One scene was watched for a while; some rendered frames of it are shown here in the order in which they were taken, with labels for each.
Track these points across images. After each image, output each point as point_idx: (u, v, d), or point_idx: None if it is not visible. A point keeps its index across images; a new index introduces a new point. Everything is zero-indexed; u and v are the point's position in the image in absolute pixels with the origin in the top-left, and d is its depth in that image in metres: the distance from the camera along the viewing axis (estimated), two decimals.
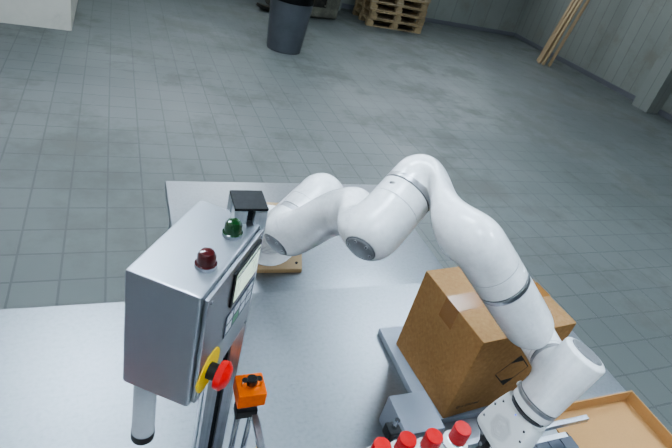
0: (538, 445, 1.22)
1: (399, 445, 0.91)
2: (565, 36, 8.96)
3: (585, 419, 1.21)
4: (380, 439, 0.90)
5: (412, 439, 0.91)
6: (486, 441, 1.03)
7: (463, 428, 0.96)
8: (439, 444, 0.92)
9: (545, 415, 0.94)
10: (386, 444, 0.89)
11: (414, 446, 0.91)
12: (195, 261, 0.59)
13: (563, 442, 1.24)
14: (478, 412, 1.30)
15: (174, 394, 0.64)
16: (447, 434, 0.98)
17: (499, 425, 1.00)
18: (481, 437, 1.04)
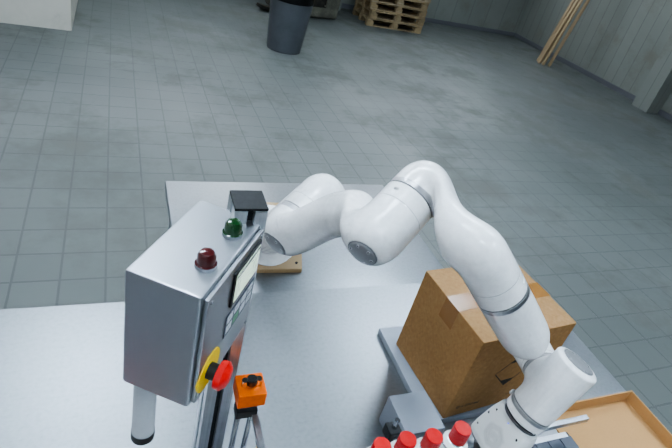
0: (538, 445, 1.22)
1: (399, 445, 0.91)
2: (565, 36, 8.96)
3: (585, 419, 1.21)
4: (380, 439, 0.90)
5: (412, 439, 0.91)
6: None
7: (463, 428, 0.96)
8: (439, 444, 0.92)
9: (537, 424, 0.96)
10: (386, 444, 0.89)
11: (414, 446, 0.91)
12: (195, 261, 0.59)
13: (563, 442, 1.24)
14: (478, 412, 1.30)
15: (174, 394, 0.64)
16: (447, 434, 0.98)
17: (492, 433, 1.02)
18: (475, 445, 1.05)
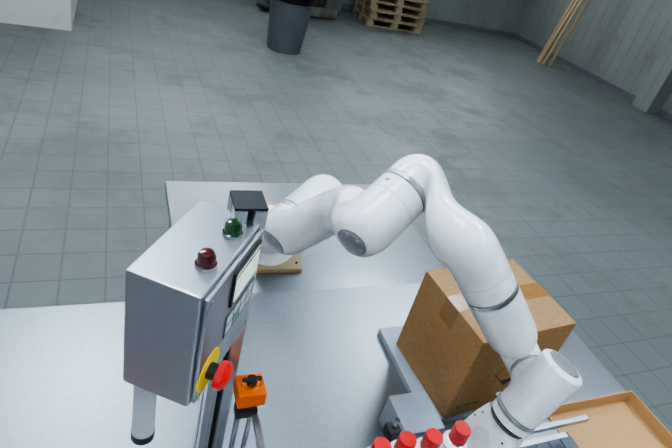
0: (538, 445, 1.22)
1: (399, 445, 0.91)
2: (565, 36, 8.96)
3: (585, 419, 1.21)
4: (380, 439, 0.90)
5: (412, 439, 0.91)
6: None
7: (463, 428, 0.96)
8: (439, 444, 0.92)
9: (523, 427, 0.95)
10: (386, 444, 0.89)
11: (414, 446, 0.91)
12: (195, 261, 0.59)
13: (563, 442, 1.24)
14: None
15: (174, 394, 0.64)
16: (447, 434, 0.98)
17: (478, 436, 1.00)
18: None
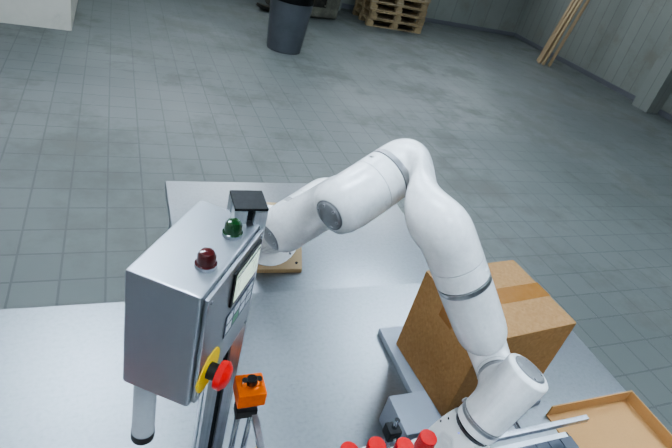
0: (538, 445, 1.22)
1: None
2: (565, 36, 8.96)
3: (585, 419, 1.21)
4: (347, 444, 0.88)
5: (381, 446, 0.89)
6: None
7: (428, 437, 0.93)
8: None
9: (487, 434, 0.91)
10: None
11: None
12: (195, 261, 0.59)
13: (563, 442, 1.24)
14: None
15: (174, 394, 0.64)
16: (412, 444, 0.95)
17: (443, 443, 0.97)
18: None
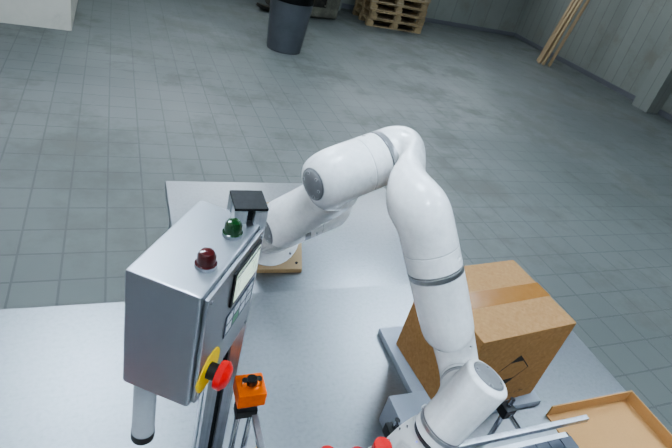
0: (538, 445, 1.22)
1: None
2: (565, 36, 8.96)
3: (585, 419, 1.21)
4: None
5: None
6: None
7: (383, 445, 0.89)
8: None
9: (444, 443, 0.88)
10: None
11: None
12: (195, 261, 0.59)
13: (563, 442, 1.24)
14: None
15: (174, 394, 0.64)
16: None
17: None
18: None
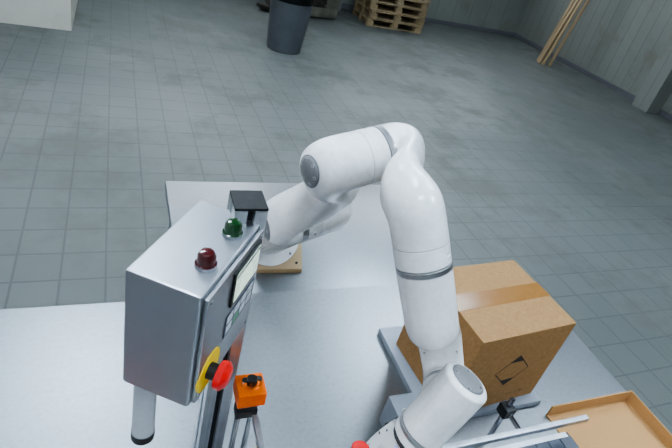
0: (538, 445, 1.22)
1: None
2: (565, 36, 8.96)
3: (585, 419, 1.21)
4: None
5: None
6: None
7: None
8: None
9: None
10: None
11: None
12: (195, 261, 0.59)
13: (563, 442, 1.24)
14: (478, 412, 1.30)
15: (174, 394, 0.64)
16: None
17: None
18: None
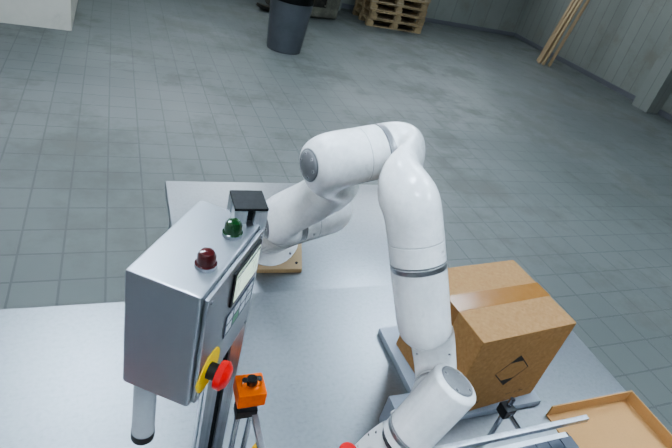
0: (538, 445, 1.22)
1: None
2: (565, 36, 8.96)
3: (585, 419, 1.21)
4: None
5: None
6: None
7: None
8: None
9: None
10: None
11: None
12: (195, 261, 0.59)
13: (563, 442, 1.24)
14: (478, 412, 1.30)
15: (174, 394, 0.64)
16: None
17: None
18: None
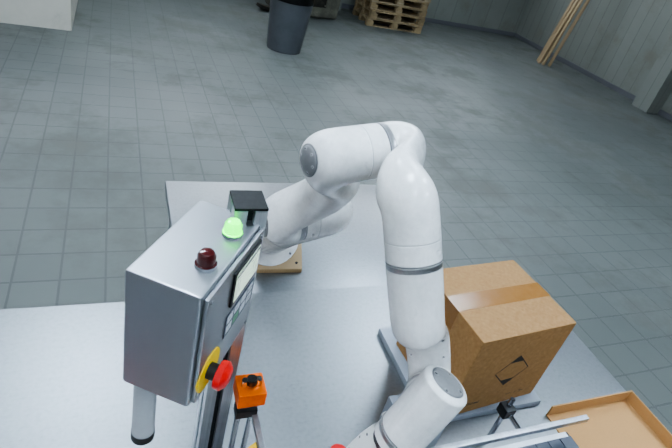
0: (538, 445, 1.22)
1: None
2: (565, 36, 8.96)
3: (585, 419, 1.21)
4: None
5: None
6: None
7: None
8: None
9: None
10: None
11: None
12: (195, 261, 0.59)
13: (563, 442, 1.24)
14: (478, 412, 1.30)
15: (174, 394, 0.64)
16: None
17: None
18: None
